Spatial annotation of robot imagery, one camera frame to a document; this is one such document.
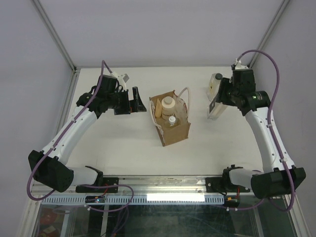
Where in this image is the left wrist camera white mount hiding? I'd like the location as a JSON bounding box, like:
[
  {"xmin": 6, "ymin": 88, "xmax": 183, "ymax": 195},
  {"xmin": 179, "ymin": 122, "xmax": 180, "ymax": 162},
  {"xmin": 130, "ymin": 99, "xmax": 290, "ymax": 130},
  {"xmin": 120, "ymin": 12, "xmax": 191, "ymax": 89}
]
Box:
[{"xmin": 110, "ymin": 72, "xmax": 129, "ymax": 90}]

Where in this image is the clear square bottle dark cap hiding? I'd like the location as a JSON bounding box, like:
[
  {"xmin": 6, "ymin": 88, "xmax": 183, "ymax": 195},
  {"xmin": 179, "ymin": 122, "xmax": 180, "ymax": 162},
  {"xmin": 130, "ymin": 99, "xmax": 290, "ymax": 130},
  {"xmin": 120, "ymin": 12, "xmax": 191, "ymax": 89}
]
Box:
[{"xmin": 206, "ymin": 73, "xmax": 223, "ymax": 102}]

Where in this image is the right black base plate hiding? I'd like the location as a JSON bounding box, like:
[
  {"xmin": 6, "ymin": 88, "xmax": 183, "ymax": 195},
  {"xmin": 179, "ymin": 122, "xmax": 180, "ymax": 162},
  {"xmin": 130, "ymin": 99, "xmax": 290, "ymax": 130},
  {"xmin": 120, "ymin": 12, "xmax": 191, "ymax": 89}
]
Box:
[{"xmin": 205, "ymin": 176, "xmax": 251, "ymax": 194}]

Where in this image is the beige sachet packet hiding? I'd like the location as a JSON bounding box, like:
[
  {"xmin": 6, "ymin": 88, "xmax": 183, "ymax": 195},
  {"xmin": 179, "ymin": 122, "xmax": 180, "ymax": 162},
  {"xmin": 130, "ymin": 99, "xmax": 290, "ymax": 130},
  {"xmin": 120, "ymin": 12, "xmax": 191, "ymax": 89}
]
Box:
[{"xmin": 155, "ymin": 99, "xmax": 162, "ymax": 119}]

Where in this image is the grey slotted cable duct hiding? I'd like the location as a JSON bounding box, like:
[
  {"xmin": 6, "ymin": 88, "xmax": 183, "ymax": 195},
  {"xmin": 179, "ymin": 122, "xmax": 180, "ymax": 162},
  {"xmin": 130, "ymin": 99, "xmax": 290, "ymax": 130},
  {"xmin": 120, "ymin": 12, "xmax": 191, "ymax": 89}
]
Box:
[{"xmin": 42, "ymin": 193, "xmax": 224, "ymax": 205}]

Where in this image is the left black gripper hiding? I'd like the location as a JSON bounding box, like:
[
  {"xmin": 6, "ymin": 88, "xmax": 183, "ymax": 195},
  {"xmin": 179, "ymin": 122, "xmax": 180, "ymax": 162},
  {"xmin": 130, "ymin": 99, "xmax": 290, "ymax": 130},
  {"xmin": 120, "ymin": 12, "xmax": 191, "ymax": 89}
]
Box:
[{"xmin": 107, "ymin": 87, "xmax": 147, "ymax": 115}]

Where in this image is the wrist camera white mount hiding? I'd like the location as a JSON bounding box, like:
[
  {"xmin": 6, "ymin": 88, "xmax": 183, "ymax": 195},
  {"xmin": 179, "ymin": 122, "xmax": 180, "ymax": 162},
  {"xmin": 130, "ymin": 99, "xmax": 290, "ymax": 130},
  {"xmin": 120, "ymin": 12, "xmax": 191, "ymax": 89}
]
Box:
[
  {"xmin": 110, "ymin": 72, "xmax": 129, "ymax": 90},
  {"xmin": 231, "ymin": 58, "xmax": 248, "ymax": 70}
]

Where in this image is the brown canvas tote bag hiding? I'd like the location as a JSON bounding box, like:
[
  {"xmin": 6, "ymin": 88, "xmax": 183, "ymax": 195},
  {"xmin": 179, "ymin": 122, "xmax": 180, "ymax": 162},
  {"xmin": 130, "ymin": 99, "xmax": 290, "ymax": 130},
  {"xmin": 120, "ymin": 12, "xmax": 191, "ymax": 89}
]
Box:
[{"xmin": 149, "ymin": 87, "xmax": 191, "ymax": 147}]

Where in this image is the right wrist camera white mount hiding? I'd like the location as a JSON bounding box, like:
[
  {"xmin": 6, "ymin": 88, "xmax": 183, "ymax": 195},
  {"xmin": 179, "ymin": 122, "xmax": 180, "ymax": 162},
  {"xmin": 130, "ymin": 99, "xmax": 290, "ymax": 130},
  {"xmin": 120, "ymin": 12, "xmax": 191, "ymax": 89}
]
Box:
[{"xmin": 231, "ymin": 58, "xmax": 248, "ymax": 70}]

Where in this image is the clear bottle white cap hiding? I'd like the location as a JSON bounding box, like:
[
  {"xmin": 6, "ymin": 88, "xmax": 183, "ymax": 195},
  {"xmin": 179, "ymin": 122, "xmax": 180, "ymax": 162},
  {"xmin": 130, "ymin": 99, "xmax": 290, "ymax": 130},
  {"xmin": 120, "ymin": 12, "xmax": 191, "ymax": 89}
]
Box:
[{"xmin": 164, "ymin": 116, "xmax": 180, "ymax": 129}]

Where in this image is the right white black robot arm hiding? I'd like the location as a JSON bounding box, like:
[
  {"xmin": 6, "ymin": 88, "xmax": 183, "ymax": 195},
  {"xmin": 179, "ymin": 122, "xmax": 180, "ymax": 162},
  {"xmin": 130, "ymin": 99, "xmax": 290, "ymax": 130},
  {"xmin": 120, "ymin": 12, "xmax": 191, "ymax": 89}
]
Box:
[{"xmin": 209, "ymin": 69, "xmax": 306, "ymax": 199}]

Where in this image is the right aluminium corner post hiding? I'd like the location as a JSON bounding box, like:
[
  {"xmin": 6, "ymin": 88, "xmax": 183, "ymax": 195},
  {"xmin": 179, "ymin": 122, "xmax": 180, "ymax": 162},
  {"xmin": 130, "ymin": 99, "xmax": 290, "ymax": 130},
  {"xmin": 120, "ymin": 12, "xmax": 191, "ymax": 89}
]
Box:
[{"xmin": 247, "ymin": 0, "xmax": 290, "ymax": 72}]

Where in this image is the white cream jar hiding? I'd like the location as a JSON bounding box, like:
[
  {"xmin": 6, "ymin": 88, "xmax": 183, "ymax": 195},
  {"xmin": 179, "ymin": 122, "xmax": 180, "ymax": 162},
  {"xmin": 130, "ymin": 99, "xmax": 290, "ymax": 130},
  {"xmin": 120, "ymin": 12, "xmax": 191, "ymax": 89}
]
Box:
[{"xmin": 161, "ymin": 96, "xmax": 176, "ymax": 120}]

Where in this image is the left aluminium corner post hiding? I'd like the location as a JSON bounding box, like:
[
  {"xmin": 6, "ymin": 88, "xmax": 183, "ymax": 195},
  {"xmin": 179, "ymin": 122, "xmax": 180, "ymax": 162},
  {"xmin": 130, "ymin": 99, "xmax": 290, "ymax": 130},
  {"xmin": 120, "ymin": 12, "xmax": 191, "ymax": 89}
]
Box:
[{"xmin": 31, "ymin": 0, "xmax": 79, "ymax": 75}]

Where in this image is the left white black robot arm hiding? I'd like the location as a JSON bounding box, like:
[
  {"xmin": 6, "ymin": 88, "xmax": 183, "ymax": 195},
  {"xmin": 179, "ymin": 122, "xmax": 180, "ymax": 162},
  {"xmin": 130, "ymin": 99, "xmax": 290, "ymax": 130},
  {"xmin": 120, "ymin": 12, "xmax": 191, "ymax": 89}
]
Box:
[{"xmin": 28, "ymin": 75, "xmax": 147, "ymax": 193}]

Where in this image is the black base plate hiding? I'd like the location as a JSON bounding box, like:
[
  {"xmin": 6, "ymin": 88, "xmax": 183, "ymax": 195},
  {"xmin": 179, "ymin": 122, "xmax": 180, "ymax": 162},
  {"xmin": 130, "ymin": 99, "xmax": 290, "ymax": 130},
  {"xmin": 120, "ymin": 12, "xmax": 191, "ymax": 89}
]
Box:
[
  {"xmin": 76, "ymin": 176, "xmax": 119, "ymax": 194},
  {"xmin": 205, "ymin": 176, "xmax": 251, "ymax": 194}
]

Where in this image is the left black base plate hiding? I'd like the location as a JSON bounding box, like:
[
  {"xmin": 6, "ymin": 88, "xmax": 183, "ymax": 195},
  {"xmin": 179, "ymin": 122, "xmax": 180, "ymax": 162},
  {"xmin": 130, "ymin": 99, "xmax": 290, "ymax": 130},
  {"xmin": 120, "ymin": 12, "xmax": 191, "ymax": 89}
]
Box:
[{"xmin": 76, "ymin": 176, "xmax": 119, "ymax": 194}]

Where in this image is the aluminium rail frame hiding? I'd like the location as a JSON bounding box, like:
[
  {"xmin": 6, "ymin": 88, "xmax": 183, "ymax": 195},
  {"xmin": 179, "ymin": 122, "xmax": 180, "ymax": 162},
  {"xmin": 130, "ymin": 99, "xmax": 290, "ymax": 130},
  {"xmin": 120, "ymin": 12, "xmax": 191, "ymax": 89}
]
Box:
[{"xmin": 31, "ymin": 174, "xmax": 296, "ymax": 198}]

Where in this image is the aluminium corner post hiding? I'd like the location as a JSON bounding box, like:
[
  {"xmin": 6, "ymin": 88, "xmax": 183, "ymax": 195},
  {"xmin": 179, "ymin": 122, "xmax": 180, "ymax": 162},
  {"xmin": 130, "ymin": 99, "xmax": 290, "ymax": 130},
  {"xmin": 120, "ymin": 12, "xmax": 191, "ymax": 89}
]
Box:
[
  {"xmin": 247, "ymin": 0, "xmax": 290, "ymax": 72},
  {"xmin": 31, "ymin": 0, "xmax": 79, "ymax": 75}
]

